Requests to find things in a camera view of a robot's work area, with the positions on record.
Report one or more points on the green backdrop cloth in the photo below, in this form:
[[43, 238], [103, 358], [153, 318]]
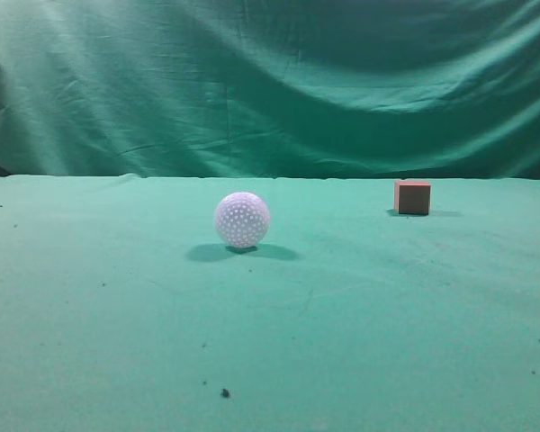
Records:
[[308, 89]]

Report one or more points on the green table cloth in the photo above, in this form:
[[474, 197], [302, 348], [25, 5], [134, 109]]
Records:
[[121, 309]]

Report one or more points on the white dimpled golf ball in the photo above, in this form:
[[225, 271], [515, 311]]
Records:
[[242, 219]]

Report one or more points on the red cube block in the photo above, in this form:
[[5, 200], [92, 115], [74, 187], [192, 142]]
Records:
[[412, 197]]

